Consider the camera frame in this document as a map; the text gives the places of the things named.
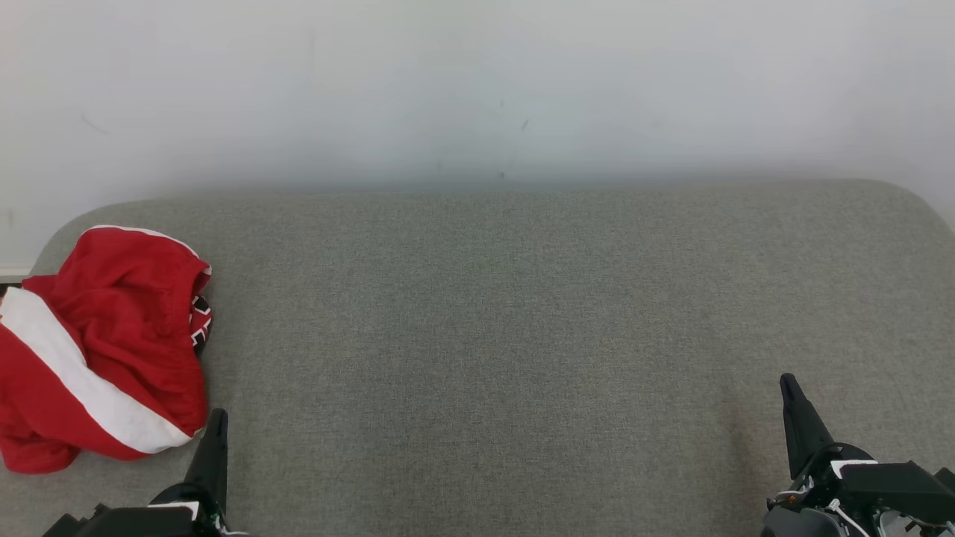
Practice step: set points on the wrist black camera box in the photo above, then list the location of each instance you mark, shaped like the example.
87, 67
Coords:
127, 522
895, 485

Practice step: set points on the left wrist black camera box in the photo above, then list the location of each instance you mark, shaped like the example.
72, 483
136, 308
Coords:
127, 522

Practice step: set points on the red shorts with white stripe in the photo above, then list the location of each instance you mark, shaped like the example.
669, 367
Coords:
112, 313

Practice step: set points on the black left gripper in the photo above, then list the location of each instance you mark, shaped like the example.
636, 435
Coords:
186, 494

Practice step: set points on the white wall baseboard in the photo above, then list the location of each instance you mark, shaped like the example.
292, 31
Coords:
15, 272

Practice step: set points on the red Bulls basketball jersey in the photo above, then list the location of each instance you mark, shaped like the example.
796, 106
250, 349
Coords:
200, 321

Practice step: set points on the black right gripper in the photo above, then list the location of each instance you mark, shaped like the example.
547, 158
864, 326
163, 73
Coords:
791, 522

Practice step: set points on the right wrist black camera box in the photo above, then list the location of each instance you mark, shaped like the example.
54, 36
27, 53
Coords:
895, 485

